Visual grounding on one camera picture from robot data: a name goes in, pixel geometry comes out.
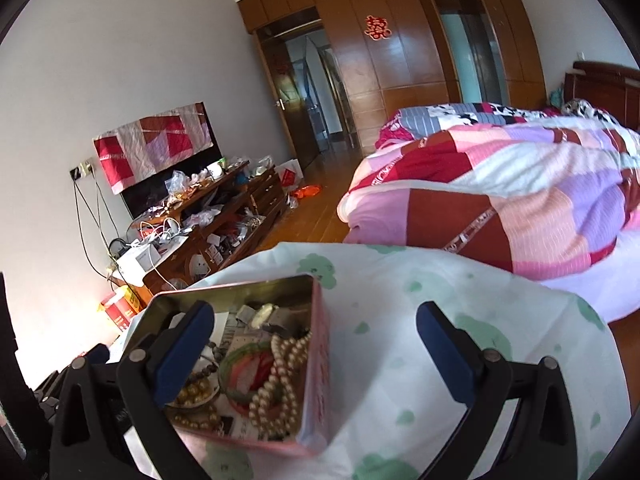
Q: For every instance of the wooden wardrobe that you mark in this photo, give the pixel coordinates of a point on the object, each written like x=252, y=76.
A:
x=390, y=70

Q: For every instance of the white box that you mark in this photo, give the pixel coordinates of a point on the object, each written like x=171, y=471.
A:
x=137, y=262

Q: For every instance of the red yellow boxes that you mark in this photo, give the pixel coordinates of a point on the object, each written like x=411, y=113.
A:
x=120, y=310

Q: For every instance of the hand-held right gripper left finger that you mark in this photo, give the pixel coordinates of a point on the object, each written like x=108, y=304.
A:
x=185, y=345

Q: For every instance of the black white patterned pillow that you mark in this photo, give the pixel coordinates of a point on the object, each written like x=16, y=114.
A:
x=585, y=109

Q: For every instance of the orange plastic bag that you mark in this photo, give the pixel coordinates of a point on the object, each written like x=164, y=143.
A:
x=307, y=191

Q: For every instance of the white green printed tablecloth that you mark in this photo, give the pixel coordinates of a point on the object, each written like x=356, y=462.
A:
x=390, y=310

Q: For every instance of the pink tin box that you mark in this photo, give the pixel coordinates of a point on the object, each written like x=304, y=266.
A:
x=320, y=360

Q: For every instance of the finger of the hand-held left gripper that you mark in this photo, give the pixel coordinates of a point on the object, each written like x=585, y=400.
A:
x=47, y=387

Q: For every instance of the wall power outlet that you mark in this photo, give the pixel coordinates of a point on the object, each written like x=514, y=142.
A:
x=81, y=170

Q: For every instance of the white red shopping bag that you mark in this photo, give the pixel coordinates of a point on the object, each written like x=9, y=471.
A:
x=291, y=175

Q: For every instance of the black television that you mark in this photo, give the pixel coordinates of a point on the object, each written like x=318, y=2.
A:
x=145, y=195

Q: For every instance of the red white cloth cover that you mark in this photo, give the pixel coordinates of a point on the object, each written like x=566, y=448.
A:
x=150, y=145

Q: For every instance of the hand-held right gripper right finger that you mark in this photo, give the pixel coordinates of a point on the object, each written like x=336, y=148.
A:
x=442, y=355

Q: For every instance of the clear plastic bag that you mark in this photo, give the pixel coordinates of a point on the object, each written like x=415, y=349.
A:
x=177, y=182

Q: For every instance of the wooden headboard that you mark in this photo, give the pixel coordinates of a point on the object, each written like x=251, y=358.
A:
x=600, y=80

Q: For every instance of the pink patchwork quilt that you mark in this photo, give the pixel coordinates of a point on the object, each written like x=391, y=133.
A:
x=500, y=185

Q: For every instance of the wooden television cabinet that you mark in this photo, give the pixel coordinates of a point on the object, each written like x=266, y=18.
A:
x=265, y=195

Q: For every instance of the wooden door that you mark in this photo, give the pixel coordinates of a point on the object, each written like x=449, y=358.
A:
x=295, y=125

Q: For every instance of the red paper decoration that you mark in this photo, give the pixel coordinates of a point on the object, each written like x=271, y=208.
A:
x=378, y=27

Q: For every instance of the white bed sheet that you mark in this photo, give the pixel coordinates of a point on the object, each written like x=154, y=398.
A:
x=600, y=285

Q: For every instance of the green jade bangle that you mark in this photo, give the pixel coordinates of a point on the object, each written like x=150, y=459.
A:
x=231, y=367

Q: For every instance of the white mug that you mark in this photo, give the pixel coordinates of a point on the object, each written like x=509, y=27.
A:
x=215, y=170

